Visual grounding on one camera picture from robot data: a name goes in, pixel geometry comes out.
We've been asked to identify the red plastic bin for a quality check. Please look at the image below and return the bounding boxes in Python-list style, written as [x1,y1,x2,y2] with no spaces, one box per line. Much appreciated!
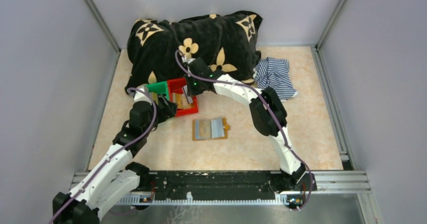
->
[167,78,198,117]

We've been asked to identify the green plastic bin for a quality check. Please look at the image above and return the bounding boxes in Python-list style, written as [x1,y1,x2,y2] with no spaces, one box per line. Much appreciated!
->
[147,81,169,98]

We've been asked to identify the yellow leather card holder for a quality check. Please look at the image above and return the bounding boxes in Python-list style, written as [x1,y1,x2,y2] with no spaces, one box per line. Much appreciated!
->
[192,117,231,141]

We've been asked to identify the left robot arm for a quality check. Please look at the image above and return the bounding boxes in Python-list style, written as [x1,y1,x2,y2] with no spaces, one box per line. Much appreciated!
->
[49,95,177,223]

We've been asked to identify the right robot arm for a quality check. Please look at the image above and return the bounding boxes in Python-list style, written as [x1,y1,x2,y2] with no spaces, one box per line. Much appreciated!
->
[177,58,307,190]

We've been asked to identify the cards in red bin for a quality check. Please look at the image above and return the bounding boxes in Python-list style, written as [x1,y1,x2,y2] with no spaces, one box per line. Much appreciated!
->
[173,85,194,109]

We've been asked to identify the black floral blanket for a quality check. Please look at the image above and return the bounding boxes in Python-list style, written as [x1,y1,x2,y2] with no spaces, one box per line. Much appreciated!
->
[125,11,263,90]

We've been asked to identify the blue striped cloth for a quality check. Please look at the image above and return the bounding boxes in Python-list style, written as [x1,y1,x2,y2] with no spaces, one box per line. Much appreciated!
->
[254,57,299,102]

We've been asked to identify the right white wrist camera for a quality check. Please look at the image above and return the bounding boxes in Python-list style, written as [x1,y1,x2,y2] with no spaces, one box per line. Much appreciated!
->
[181,54,195,64]

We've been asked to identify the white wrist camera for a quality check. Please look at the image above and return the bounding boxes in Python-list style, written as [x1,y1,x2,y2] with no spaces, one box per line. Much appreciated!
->
[181,54,195,64]
[133,86,152,104]

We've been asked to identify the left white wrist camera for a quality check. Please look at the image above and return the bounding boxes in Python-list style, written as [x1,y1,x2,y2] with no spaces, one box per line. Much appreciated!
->
[133,86,152,104]

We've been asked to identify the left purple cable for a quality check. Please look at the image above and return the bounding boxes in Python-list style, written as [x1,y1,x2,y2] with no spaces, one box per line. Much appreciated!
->
[48,87,158,224]

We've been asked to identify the purple cable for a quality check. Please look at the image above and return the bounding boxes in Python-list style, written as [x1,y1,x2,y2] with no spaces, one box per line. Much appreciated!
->
[175,49,316,212]
[48,87,158,224]

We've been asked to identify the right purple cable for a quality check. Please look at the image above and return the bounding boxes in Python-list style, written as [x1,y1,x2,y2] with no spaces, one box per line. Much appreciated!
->
[175,49,316,212]

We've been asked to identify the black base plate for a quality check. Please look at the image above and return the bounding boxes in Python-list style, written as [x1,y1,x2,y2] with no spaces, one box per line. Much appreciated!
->
[136,171,317,201]

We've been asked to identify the aluminium front rail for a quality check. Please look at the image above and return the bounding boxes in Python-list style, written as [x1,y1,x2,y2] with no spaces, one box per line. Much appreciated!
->
[68,170,372,206]

